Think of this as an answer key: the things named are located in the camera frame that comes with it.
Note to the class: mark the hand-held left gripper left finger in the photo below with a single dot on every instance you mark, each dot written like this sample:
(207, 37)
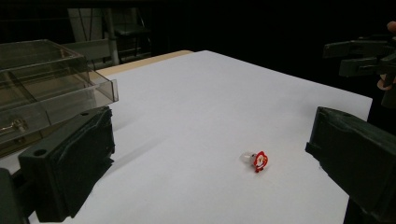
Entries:
(68, 161)

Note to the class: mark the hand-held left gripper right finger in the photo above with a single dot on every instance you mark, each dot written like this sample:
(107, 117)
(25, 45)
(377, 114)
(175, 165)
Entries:
(358, 155)

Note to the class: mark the clear acrylic drawer box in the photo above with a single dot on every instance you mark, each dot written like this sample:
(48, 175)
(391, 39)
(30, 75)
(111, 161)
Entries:
(46, 90)

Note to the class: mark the grey metal stand pole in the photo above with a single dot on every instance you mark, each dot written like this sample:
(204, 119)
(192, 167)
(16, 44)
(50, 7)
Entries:
(110, 35)

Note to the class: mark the white panel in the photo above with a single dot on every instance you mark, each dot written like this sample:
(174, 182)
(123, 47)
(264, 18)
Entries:
(87, 25)

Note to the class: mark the dark chair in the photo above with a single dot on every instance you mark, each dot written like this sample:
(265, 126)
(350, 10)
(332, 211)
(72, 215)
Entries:
(132, 34)

